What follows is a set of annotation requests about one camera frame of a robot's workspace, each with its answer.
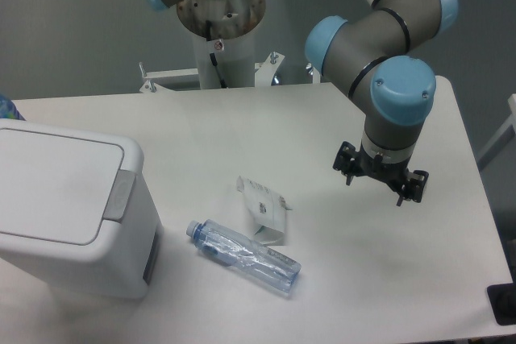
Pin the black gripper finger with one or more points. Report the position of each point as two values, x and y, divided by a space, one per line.
345 162
414 187

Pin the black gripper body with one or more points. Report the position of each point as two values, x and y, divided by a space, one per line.
395 175

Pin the white push-top trash can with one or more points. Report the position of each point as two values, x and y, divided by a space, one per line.
76 211

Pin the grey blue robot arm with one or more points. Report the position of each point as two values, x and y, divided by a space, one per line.
368 61

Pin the white paper carton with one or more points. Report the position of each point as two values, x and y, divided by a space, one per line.
267 210

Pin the black device at table edge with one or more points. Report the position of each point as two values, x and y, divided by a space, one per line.
502 300

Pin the clear plastic water bottle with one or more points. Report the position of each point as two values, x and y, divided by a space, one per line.
232 249

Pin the blue green patterned object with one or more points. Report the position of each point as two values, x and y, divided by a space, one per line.
8 109

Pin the white pedestal base frame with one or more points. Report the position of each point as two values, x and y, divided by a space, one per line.
266 73

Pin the white frame at right edge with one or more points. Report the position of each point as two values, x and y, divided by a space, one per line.
501 138

